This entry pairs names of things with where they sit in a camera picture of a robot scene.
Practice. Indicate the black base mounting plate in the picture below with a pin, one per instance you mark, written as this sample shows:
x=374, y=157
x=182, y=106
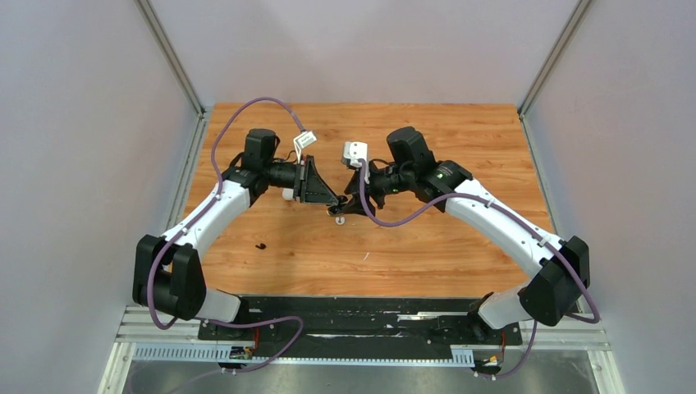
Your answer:
x=360, y=326

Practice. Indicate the grey slotted cable duct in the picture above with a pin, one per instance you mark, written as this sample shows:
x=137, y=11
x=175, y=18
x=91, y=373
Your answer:
x=455, y=357

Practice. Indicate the aluminium frame post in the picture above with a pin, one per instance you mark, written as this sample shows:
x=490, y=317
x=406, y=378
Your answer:
x=560, y=45
x=158, y=31

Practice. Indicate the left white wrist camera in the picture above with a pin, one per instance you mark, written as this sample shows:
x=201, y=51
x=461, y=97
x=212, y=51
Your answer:
x=302, y=141

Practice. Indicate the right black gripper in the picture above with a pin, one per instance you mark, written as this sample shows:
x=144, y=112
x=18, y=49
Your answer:
x=354, y=189

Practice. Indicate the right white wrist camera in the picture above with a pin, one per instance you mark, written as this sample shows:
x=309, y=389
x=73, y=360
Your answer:
x=355, y=155

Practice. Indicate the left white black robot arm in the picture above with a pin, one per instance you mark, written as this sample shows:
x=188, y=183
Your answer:
x=168, y=273

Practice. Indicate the left aluminium frame post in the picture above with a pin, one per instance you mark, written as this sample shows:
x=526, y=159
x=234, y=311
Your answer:
x=158, y=31

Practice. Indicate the white earbud charging case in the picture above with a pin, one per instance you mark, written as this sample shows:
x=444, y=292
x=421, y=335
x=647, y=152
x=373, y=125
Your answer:
x=288, y=194

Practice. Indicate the black earbud charging case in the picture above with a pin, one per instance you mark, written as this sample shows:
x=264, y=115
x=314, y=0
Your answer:
x=337, y=209

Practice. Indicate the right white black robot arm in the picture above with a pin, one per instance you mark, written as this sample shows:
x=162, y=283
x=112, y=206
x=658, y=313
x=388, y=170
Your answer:
x=558, y=269

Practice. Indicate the right aluminium frame post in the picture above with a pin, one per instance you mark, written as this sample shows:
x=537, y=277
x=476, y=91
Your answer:
x=560, y=45

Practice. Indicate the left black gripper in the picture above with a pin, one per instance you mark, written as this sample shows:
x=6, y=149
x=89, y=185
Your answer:
x=309, y=186

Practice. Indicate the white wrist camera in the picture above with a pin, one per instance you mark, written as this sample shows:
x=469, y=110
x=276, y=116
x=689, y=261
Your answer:
x=355, y=155
x=302, y=141

